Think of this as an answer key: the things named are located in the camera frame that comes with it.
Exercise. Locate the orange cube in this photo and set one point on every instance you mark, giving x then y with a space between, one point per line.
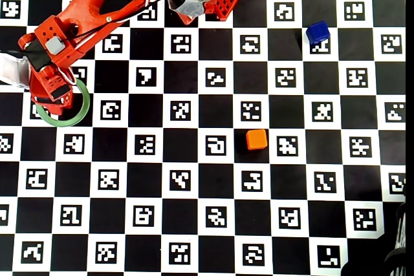
257 139

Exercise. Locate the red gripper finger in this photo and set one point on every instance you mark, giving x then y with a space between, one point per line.
67 99
47 109

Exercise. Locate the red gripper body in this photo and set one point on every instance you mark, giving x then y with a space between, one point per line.
58 94

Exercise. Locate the black white marker mat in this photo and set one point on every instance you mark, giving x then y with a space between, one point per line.
207 192

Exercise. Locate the black stand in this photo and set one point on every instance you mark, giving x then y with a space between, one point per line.
399 240

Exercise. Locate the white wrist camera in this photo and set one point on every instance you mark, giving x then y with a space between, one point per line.
13 70

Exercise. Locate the blue cube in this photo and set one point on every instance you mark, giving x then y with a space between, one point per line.
318 32

